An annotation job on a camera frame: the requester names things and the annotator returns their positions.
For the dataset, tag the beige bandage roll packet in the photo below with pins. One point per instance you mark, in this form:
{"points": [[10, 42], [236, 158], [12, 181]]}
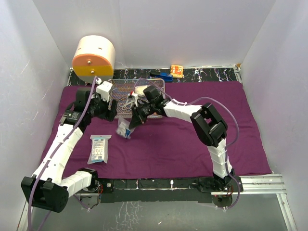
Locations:
{"points": [[139, 89]]}

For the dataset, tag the purple cloth wrap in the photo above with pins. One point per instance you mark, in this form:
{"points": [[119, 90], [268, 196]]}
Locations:
{"points": [[170, 148]]}

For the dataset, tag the blue black stapler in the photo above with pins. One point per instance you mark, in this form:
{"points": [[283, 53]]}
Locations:
{"points": [[165, 76]]}

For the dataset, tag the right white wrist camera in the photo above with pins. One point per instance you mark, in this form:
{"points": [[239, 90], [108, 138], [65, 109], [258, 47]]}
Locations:
{"points": [[132, 98]]}

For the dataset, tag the black base frame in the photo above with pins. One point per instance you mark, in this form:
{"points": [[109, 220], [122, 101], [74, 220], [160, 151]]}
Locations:
{"points": [[200, 189]]}

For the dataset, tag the metal surgical scissors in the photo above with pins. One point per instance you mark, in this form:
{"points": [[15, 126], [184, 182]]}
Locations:
{"points": [[124, 104]]}

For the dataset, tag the small blue white packet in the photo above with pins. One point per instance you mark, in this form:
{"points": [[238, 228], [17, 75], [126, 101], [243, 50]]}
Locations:
{"points": [[123, 129]]}

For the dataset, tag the orange small box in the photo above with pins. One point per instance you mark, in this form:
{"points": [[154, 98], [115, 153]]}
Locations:
{"points": [[176, 71]]}

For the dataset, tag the round white drawer box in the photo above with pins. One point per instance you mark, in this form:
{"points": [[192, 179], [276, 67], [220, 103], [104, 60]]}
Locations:
{"points": [[94, 57]]}

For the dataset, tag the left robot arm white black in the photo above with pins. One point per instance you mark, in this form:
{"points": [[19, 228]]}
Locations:
{"points": [[46, 188]]}

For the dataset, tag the white gauze packet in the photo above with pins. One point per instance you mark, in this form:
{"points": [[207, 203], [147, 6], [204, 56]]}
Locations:
{"points": [[99, 149]]}

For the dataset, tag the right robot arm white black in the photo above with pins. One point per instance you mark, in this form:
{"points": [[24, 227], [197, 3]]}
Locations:
{"points": [[208, 124]]}

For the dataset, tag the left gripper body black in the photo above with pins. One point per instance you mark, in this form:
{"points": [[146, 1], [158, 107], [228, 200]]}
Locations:
{"points": [[100, 109]]}

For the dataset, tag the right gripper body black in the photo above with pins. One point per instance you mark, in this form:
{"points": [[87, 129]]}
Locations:
{"points": [[146, 109]]}

